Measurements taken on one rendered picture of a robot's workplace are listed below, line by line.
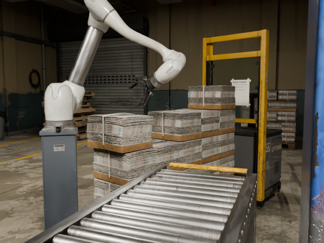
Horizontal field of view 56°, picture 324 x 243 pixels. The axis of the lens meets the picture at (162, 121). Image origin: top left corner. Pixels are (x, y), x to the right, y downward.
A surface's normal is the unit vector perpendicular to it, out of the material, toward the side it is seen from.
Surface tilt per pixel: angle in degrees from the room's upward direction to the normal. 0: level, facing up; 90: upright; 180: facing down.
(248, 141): 90
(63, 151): 90
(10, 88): 90
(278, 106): 89
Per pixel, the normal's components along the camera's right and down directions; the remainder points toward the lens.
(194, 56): -0.36, 0.08
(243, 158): -0.66, 0.07
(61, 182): 0.26, 0.08
